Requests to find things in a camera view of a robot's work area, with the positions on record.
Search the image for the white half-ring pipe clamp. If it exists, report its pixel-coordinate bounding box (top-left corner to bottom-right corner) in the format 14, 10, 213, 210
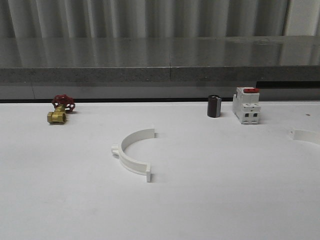
111, 128, 155, 183
289, 129, 320, 145

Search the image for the grey stone counter ledge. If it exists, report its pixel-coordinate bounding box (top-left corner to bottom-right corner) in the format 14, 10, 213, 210
0, 36, 320, 87

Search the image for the brass valve red handwheel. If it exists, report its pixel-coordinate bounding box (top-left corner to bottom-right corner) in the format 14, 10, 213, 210
47, 94, 76, 124

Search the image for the white circuit breaker red switch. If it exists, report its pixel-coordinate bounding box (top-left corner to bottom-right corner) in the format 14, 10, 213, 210
232, 87, 261, 125

